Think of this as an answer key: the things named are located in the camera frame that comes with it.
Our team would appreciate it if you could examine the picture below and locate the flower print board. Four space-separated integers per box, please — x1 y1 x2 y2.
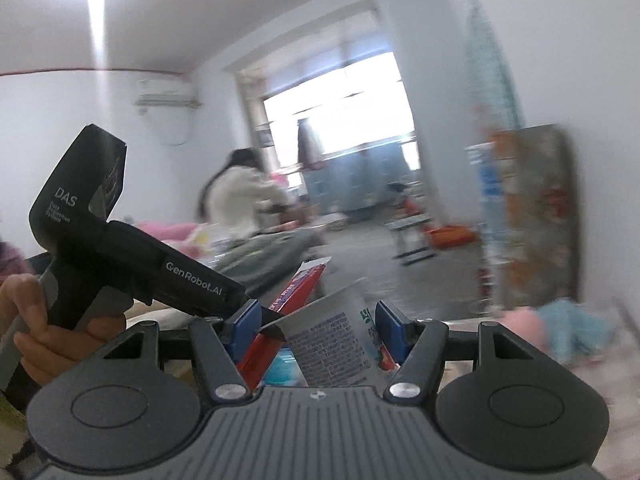
477 124 582 312

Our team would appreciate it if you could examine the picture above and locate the person's left hand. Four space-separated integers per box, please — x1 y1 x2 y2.
0 274 129 387

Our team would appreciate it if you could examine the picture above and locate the grey green blanket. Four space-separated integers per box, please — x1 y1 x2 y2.
209 231 323 297

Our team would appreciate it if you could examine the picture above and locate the blue packet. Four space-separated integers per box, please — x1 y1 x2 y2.
262 349 310 387

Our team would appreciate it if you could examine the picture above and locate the teal cloth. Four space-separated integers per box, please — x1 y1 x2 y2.
537 299 617 363

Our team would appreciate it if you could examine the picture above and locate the blue printed cabinet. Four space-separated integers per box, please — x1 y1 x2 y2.
302 141 422 217

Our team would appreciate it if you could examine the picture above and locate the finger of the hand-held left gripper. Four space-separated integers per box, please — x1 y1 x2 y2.
256 308 291 343

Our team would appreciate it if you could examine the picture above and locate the dark hanging garment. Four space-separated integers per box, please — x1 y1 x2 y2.
296 117 327 172

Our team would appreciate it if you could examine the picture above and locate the white tissue packet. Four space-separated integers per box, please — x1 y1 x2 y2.
277 280 401 388

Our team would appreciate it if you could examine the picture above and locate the pink plush pillow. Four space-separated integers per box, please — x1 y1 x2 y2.
499 307 547 348

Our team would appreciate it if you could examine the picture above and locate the red packet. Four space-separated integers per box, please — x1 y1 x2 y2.
237 256 333 386

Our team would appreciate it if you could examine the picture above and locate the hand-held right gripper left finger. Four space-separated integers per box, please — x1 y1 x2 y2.
102 300 262 404

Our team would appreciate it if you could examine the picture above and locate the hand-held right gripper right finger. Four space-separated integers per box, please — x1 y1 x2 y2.
375 301 538 402

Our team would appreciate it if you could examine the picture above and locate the pink bedding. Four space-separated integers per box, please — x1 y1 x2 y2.
131 219 212 257

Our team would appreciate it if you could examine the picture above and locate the white air conditioner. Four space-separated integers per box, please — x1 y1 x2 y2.
133 77 202 110

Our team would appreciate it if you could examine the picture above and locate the small stool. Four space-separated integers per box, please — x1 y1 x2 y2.
389 211 437 267

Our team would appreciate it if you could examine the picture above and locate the teal patterned board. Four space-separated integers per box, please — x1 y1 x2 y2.
464 0 525 133

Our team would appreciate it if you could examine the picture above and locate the orange box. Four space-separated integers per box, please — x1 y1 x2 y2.
426 224 475 250

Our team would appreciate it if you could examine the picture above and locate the bright window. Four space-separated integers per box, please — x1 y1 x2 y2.
261 51 420 173

